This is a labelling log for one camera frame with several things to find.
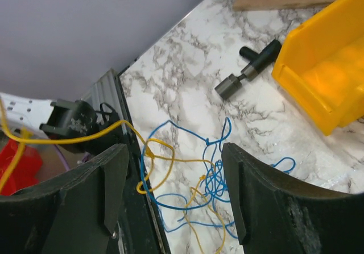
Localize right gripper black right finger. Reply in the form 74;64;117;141
221;143;363;253

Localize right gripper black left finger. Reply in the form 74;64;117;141
1;144;129;253

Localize yellow wire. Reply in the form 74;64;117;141
0;99;228;254

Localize blue yellow wires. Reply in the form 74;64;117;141
140;117;296;239

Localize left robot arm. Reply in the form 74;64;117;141
1;93;125;156

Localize red object below table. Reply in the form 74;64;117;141
1;140;43;196

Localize black T-shaped socket tool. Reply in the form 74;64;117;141
214;39;282;100

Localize left yellow plastic bin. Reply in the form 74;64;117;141
272;0;363;136

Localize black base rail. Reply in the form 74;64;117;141
82;69;171;254

